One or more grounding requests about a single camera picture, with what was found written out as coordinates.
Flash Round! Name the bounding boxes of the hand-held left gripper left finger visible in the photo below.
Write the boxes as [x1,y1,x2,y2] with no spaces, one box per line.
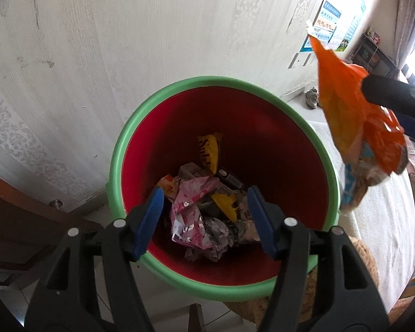
[25,187,165,332]

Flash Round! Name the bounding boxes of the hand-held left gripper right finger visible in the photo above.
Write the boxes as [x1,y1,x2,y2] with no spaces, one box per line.
[247,185,390,332]

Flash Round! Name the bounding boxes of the orange white wrapper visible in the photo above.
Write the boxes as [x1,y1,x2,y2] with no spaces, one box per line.
[158,175,180,202]

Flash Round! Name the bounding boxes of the pink snack wrapper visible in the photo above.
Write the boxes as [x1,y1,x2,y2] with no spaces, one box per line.
[170,176,219,250]

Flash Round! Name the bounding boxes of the orange snack bag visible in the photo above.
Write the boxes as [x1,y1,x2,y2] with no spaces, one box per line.
[306,20,411,212]

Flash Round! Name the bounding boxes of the small black wrapper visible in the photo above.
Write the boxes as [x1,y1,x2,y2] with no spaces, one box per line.
[217,167,245,191]

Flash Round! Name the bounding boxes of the green red trash bin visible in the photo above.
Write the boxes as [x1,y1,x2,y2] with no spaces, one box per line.
[107,75,341,300]

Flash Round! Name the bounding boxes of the metal shelf unit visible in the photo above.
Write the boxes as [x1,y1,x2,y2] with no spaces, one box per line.
[349,28,402,78]

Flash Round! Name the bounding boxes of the patterned curtain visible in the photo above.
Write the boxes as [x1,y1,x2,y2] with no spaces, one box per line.
[387,0,415,71]

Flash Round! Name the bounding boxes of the white towel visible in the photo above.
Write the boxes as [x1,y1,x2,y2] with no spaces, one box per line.
[309,120,415,313]

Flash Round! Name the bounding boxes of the orange fluffy cushion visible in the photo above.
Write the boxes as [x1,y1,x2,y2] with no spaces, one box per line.
[224,237,380,329]

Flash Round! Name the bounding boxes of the dark brown wooden furniture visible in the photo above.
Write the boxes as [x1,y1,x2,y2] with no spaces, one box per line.
[0,168,104,291]

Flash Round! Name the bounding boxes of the green wall poster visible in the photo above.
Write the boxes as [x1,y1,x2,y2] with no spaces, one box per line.
[335,0,368,53]

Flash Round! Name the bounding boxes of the white wall poster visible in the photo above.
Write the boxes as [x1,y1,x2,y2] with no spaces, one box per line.
[334,10,355,42]

